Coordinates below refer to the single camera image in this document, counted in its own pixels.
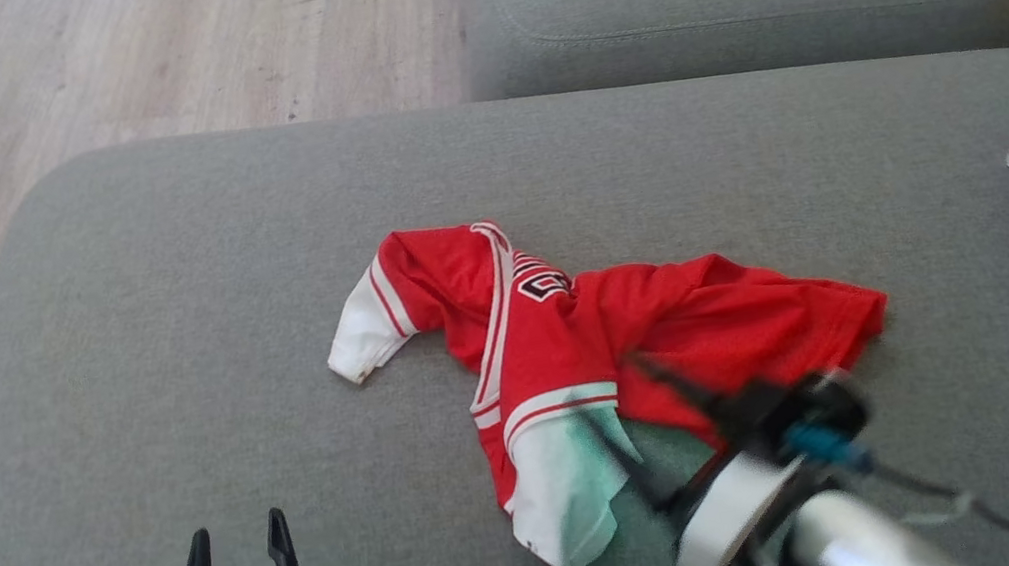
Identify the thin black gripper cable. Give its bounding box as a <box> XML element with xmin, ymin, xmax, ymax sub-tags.
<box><xmin>861</xmin><ymin>431</ymin><xmax>1009</xmax><ymax>566</ymax></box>

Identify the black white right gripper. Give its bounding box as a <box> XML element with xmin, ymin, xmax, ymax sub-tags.
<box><xmin>562</xmin><ymin>316</ymin><xmax>896</xmax><ymax>566</ymax></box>

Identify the red jersey with white sleeves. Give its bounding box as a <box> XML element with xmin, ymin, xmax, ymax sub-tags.
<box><xmin>308</xmin><ymin>156</ymin><xmax>928</xmax><ymax>566</ymax></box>

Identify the grey fabric sofa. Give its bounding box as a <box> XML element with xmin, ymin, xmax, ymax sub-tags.
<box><xmin>0</xmin><ymin>4</ymin><xmax>1009</xmax><ymax>566</ymax></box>

